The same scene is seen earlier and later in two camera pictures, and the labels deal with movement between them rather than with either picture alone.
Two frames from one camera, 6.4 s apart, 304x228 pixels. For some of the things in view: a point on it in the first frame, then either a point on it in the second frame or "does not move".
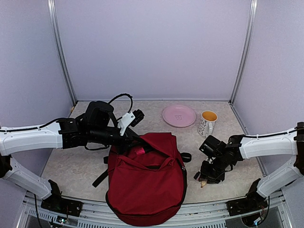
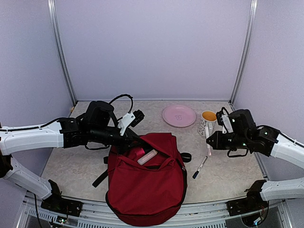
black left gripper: x=128 y=142 does not move
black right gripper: x=204 y=171 → x=218 y=145
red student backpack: x=148 y=189 does not move
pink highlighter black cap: x=139 y=151 does not move
